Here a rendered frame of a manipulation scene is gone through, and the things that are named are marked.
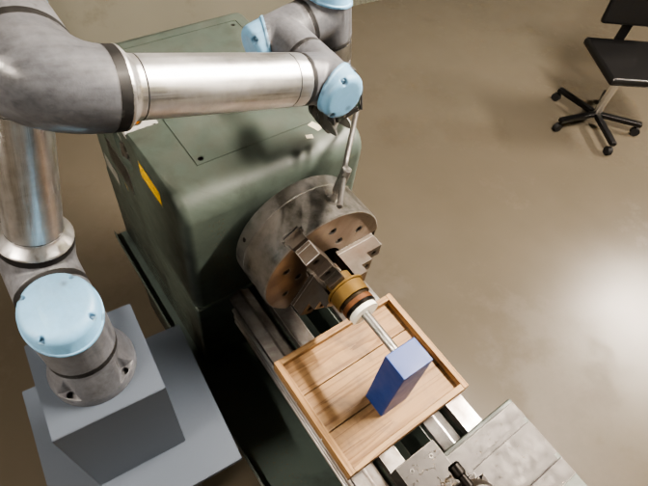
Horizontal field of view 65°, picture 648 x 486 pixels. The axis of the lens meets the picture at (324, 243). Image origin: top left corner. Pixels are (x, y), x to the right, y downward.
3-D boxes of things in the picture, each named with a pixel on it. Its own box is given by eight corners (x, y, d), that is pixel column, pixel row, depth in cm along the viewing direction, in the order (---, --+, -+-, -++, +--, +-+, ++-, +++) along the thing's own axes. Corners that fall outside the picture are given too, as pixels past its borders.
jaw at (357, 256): (328, 241, 117) (367, 220, 122) (326, 253, 121) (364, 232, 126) (357, 276, 112) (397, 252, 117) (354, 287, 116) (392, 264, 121)
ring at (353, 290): (322, 277, 109) (348, 309, 105) (357, 258, 113) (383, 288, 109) (317, 299, 116) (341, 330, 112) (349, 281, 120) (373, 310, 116)
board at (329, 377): (273, 369, 123) (273, 363, 119) (386, 300, 138) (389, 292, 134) (347, 480, 110) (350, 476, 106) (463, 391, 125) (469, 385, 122)
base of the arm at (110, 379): (62, 421, 88) (43, 402, 80) (40, 350, 95) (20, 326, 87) (148, 382, 94) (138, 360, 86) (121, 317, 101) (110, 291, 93)
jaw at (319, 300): (316, 261, 121) (293, 295, 127) (302, 263, 118) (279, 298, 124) (343, 295, 117) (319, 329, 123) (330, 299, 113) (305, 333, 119)
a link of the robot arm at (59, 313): (55, 391, 82) (25, 356, 71) (28, 327, 87) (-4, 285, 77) (127, 353, 87) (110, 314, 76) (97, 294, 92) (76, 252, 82)
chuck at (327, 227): (231, 297, 122) (259, 202, 100) (331, 259, 141) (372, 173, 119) (252, 326, 118) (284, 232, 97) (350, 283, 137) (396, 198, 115)
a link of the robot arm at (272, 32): (271, 54, 75) (332, 23, 77) (232, 16, 79) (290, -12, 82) (278, 94, 81) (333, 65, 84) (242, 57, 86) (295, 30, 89)
